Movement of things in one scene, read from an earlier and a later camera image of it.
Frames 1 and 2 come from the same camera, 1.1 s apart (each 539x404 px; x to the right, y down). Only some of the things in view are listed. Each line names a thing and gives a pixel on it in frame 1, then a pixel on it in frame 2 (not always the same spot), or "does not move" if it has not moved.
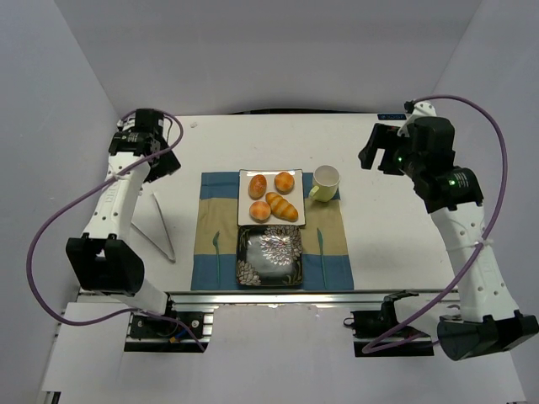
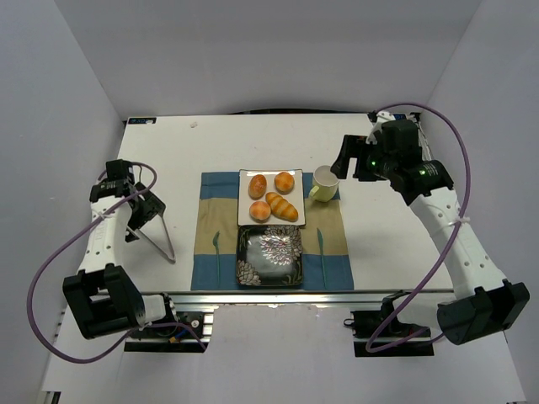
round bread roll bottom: [259, 211] does not move
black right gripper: [375, 146] -> [359, 159]
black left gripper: [167, 164] -> [146, 208]
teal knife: [321, 246] does not move
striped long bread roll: [281, 207] does not move
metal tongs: [170, 257] does not move
